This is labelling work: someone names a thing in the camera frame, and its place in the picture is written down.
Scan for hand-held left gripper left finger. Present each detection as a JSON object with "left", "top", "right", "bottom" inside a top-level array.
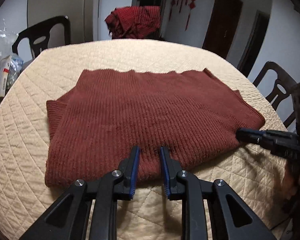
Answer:
[{"left": 19, "top": 145, "right": 142, "bottom": 240}]

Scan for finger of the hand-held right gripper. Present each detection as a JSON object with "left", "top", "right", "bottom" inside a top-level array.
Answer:
[{"left": 236, "top": 127, "right": 274, "bottom": 145}]

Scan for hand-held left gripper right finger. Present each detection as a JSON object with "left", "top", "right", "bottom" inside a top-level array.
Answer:
[{"left": 160, "top": 146, "right": 278, "bottom": 240}]

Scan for brown knit sweater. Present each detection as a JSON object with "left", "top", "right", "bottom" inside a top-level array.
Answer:
[{"left": 44, "top": 67, "right": 265, "bottom": 188}]

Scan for person's right hand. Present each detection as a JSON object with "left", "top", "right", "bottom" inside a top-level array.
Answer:
[{"left": 282, "top": 161, "right": 300, "bottom": 205}]

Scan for black chair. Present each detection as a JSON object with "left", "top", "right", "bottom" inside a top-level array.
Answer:
[
  {"left": 252, "top": 60, "right": 300, "bottom": 130},
  {"left": 12, "top": 16, "right": 72, "bottom": 65}
]

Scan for dark narrow door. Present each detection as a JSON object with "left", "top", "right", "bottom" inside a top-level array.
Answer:
[{"left": 237, "top": 10, "right": 270, "bottom": 78}]

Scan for brown wooden door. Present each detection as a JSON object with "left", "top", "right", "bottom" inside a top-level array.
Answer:
[{"left": 202, "top": 0, "right": 243, "bottom": 59}]

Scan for beige quilted blanket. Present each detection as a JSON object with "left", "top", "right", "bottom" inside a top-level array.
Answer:
[{"left": 0, "top": 39, "right": 294, "bottom": 240}]

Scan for red checked cloth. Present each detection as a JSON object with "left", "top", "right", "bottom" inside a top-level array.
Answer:
[{"left": 104, "top": 5, "right": 163, "bottom": 40}]

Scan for white medicine box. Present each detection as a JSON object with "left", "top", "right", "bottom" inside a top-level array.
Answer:
[{"left": 0, "top": 55, "right": 13, "bottom": 99}]

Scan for grey refrigerator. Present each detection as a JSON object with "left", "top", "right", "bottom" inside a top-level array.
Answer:
[{"left": 27, "top": 0, "right": 102, "bottom": 43}]

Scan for clear plastic bag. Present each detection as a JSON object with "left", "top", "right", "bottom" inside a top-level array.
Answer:
[{"left": 0, "top": 25, "right": 18, "bottom": 63}]

